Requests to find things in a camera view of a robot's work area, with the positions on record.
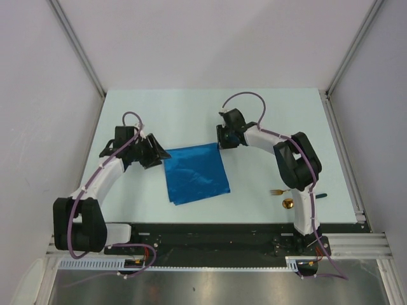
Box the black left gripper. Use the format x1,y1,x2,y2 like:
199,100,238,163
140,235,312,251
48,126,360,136
128,133,170,169

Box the blue cloth napkin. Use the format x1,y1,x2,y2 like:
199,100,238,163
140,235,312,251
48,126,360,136
164,142,230,206

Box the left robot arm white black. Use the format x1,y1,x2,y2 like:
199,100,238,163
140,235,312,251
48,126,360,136
53,126,170,259

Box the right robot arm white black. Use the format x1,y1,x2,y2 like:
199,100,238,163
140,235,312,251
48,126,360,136
216,109,322,255

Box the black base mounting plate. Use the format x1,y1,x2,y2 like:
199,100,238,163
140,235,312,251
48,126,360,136
103,222,371,268

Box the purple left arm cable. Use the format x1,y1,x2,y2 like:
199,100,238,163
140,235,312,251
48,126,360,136
60,111,157,287

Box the gold fork green handle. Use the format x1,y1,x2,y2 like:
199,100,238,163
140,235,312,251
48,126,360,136
270,189,291,196

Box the gold spoon green handle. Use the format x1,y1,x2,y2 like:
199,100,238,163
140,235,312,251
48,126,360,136
282,198,294,210

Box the right aluminium corner post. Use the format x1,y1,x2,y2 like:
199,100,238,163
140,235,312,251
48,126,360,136
326,0,385,96

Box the aluminium corner post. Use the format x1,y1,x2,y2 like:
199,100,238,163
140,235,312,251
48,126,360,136
47,0,107,98
326,0,385,96

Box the white slotted cable duct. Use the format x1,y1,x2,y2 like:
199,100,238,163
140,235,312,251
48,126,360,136
59,258,298,272

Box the left aluminium corner post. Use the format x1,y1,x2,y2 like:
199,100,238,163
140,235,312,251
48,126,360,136
47,0,107,98

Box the aluminium front frame rail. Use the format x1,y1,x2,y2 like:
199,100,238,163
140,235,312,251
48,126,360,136
46,231,394,260

